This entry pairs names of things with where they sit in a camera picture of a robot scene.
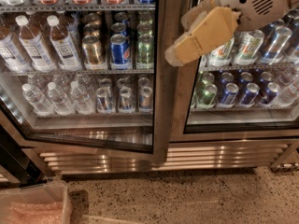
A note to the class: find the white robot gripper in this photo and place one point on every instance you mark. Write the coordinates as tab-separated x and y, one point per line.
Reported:
251	4

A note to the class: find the green can lower right fridge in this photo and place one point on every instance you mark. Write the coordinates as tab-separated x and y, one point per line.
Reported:
207	96

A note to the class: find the silver blue can right fridge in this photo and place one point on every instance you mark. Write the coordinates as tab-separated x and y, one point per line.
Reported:
270	52

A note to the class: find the water bottle right fridge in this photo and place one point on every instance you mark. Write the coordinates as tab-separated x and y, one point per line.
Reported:
288	95

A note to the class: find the white 7up can left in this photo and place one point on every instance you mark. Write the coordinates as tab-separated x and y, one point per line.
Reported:
221	56

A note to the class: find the white 7up can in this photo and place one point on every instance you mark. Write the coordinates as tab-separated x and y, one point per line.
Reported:
221	56
248	47

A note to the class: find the white 7up can right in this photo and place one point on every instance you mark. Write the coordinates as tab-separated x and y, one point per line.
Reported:
248	47

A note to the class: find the green soda can front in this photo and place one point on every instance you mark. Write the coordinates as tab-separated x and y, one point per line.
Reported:
145	52

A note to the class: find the blue can lower left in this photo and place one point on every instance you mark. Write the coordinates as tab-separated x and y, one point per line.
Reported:
228	95

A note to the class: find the blue pepsi can front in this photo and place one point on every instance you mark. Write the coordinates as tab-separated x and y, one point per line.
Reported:
120	52

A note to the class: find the blue can lower far right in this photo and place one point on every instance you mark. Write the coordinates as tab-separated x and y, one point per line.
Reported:
269	93

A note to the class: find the slim energy can right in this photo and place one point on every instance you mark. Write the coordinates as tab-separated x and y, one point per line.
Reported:
145	99

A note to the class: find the slim energy can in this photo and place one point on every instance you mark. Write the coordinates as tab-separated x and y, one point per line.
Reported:
145	99
126	101
104	101

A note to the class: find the slim energy can middle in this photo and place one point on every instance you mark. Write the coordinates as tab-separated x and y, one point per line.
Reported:
126	101

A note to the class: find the gold soda can front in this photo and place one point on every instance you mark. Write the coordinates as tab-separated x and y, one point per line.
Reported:
95	58

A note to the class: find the slim energy can left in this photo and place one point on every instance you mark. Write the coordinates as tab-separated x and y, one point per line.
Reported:
104	101

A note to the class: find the tea bottle white label right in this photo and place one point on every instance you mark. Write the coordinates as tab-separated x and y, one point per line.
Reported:
63	44

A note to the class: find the tea bottle white label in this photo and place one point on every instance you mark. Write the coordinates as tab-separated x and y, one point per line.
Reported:
63	44
35	45
12	51

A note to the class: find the water bottle right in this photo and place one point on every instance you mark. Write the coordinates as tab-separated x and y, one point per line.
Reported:
82	99

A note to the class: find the water bottle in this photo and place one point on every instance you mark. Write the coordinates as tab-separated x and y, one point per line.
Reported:
38	100
82	99
62	103

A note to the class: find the water bottle middle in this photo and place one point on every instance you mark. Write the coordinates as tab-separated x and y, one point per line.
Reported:
62	103

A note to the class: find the tea bottle white label middle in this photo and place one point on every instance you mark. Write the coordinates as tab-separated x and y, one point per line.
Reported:
35	45

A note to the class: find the water bottle left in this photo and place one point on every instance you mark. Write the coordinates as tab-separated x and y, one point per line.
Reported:
38	100

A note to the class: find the tea bottle white label left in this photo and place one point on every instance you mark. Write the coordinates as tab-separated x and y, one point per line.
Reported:
12	51

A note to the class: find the clear plastic storage bin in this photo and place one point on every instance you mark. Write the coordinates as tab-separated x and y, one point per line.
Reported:
52	192

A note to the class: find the pink bubble wrap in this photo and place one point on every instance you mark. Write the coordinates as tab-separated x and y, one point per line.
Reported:
30	213

